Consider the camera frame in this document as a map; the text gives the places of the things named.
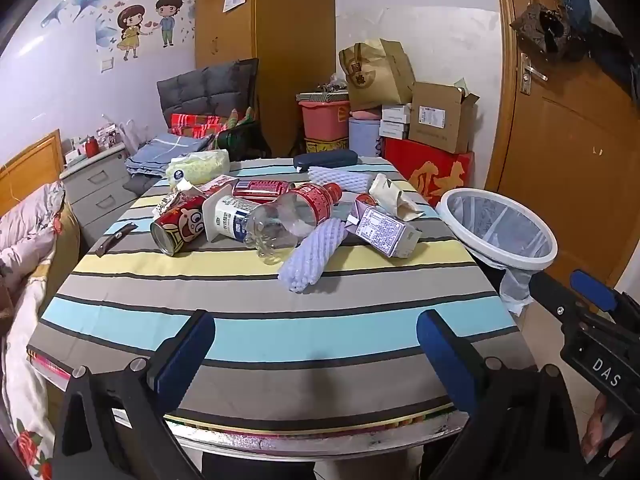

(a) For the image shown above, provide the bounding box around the floral bed quilt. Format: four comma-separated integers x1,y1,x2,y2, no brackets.
1,182,65,479

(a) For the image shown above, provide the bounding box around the pink plastic bin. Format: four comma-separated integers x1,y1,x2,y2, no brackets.
299,100,350,142

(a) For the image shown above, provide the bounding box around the pink milk carton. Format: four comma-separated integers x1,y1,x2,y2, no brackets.
198,174,239,196

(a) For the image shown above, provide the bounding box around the white small box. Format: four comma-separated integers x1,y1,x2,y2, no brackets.
382,103,411,124
378,120,410,140

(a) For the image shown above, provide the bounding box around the dark blue glasses case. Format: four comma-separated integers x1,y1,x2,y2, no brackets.
293,148,359,172

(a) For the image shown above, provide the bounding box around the person's right hand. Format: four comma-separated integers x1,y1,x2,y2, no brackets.
580,393,636,464

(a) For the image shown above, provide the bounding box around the striped tablecloth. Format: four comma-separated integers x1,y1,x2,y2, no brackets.
28,181,534,437

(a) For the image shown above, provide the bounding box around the gold paper bag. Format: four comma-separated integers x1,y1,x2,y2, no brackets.
338,39,416,110

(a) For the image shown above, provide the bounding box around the black bag on chair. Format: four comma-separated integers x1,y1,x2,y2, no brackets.
213,120,272,162

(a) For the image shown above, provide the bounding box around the red gift box gold character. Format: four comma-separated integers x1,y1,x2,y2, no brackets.
383,138,474,207

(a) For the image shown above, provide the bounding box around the white round trash bin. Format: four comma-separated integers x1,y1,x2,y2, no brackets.
436,188,559,315

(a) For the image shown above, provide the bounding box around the wooden door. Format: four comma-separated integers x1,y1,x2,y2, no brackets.
485,0,639,286

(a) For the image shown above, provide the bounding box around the crumpled paper cup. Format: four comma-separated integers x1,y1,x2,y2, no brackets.
369,174,424,222

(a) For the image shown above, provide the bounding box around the red soda can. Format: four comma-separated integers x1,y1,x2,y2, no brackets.
232,179,295,204

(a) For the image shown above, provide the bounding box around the lavender cylindrical container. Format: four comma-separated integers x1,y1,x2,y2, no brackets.
348,117,382,157

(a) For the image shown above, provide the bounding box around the dark grey quilted cushion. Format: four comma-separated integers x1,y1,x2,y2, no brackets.
156,58,259,126

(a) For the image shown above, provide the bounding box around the wooden bed headboard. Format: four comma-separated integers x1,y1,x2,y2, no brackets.
0,130,64,214

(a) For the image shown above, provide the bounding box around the white small box lower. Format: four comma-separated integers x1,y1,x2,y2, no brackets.
378,120,410,140

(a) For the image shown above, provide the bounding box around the dark bag hanging on door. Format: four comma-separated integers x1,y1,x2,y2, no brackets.
510,3,586,62

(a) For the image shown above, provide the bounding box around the purple grape milk carton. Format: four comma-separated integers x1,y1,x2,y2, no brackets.
346,194,422,258

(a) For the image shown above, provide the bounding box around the silver door handle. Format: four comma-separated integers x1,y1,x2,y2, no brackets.
518,52,549,96

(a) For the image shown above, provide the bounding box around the yellow tissue pack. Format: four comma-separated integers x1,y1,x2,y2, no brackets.
166,150,230,188

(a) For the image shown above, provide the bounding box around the white foam net sleeve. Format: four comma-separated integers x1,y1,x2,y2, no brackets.
278,218,347,292

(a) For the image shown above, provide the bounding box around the yellow patterned box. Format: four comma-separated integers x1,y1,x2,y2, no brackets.
305,136,348,153

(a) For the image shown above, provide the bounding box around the red plaid blanket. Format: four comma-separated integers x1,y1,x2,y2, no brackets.
169,107,255,139

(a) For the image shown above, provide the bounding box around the white small box upper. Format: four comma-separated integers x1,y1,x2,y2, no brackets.
382,103,411,124

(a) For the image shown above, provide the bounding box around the folded blue cloth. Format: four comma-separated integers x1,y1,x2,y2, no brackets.
125,133,208,178

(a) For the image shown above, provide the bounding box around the open cardboard box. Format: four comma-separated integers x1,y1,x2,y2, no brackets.
408,81,480,154

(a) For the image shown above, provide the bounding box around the clear plastic bottle red label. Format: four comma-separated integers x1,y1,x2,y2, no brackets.
245,182,343,264

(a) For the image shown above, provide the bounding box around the grey drawer cabinet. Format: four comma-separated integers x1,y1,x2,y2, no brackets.
60,143,138,248

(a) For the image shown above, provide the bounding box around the brown leather strap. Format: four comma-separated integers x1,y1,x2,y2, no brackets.
95,221,139,258

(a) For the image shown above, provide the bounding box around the red cartoon drink can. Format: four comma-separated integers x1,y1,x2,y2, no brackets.
150,200,205,256

